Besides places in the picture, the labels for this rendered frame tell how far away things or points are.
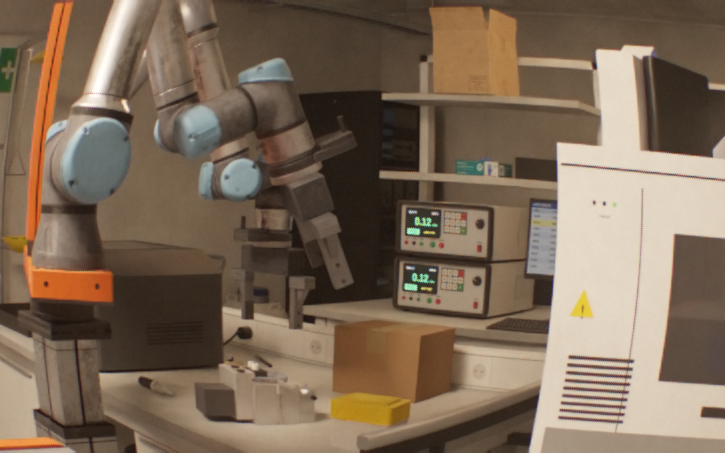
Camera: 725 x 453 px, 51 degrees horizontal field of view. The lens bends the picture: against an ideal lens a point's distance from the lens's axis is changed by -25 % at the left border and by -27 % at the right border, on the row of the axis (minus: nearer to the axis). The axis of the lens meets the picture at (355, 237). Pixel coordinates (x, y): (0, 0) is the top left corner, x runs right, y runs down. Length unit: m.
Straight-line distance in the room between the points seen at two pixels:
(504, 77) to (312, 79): 3.18
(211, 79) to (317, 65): 5.27
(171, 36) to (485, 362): 1.22
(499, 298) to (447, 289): 0.21
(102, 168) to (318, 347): 1.48
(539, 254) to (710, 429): 2.56
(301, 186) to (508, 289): 2.46
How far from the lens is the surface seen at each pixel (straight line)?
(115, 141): 1.23
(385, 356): 2.18
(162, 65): 1.44
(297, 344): 2.66
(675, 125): 1.44
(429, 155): 4.41
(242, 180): 1.76
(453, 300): 3.74
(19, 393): 2.69
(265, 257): 1.94
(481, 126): 6.95
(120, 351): 2.23
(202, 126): 1.32
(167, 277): 2.31
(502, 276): 3.72
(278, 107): 1.37
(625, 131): 1.39
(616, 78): 1.40
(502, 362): 2.26
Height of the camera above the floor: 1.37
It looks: 3 degrees down
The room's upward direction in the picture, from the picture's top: 2 degrees clockwise
